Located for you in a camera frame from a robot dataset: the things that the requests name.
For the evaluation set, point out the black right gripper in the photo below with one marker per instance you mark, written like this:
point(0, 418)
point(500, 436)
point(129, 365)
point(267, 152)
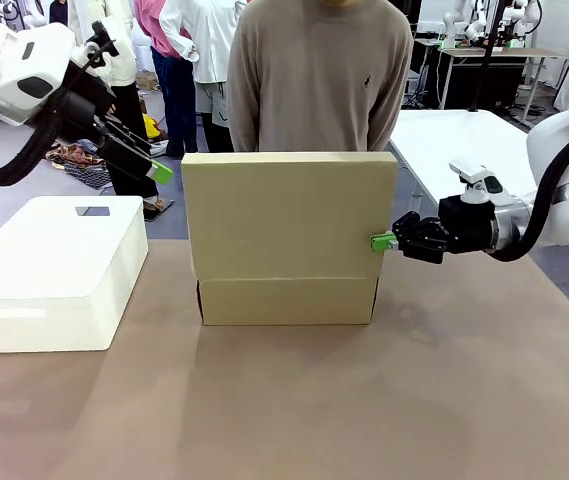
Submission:
point(469, 227)

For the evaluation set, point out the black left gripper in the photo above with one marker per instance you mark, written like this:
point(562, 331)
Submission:
point(86, 112)

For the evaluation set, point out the tan cardboard shoe box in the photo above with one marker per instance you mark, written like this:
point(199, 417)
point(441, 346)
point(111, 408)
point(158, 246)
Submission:
point(284, 225)

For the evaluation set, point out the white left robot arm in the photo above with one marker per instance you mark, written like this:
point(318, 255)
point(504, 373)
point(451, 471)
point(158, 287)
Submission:
point(9, 75)

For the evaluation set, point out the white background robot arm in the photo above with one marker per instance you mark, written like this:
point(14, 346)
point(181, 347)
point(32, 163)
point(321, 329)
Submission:
point(35, 20)
point(521, 22)
point(451, 22)

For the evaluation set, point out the small brown cardboard box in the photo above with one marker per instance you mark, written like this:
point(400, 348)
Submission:
point(146, 80)

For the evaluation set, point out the white lidded storage box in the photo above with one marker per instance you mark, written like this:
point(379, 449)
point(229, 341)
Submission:
point(49, 265)

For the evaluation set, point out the yellow object on floor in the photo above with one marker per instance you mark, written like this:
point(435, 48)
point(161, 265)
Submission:
point(150, 127)

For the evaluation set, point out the dark plaid fabric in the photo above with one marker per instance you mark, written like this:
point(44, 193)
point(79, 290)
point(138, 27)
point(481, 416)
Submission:
point(89, 176)

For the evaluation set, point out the colourful patterned fabric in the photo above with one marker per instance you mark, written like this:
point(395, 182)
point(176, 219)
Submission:
point(79, 156)

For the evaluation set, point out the bystander in white jacket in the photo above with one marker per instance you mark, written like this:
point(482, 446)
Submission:
point(124, 65)

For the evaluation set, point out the white background table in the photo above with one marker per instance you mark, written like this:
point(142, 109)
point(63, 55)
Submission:
point(444, 140)

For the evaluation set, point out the bystander in pink shirt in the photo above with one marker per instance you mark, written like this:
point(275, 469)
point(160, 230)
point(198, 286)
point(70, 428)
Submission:
point(151, 30)

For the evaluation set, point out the bystander in white shirt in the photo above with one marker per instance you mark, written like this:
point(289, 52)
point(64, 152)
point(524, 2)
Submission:
point(204, 40)

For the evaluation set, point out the bystander in black top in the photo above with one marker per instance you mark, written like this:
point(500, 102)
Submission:
point(58, 15)

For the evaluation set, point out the black stand pole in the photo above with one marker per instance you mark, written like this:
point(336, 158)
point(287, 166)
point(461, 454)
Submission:
point(489, 75)

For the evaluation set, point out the person in beige sweater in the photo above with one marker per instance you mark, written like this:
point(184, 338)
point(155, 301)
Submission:
point(319, 85)

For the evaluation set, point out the dark background work table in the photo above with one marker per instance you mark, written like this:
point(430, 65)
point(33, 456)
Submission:
point(514, 55)

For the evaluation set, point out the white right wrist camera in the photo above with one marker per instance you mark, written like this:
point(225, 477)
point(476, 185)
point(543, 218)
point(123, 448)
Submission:
point(471, 172)

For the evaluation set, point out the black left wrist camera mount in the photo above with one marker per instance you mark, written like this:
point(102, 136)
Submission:
point(100, 37)

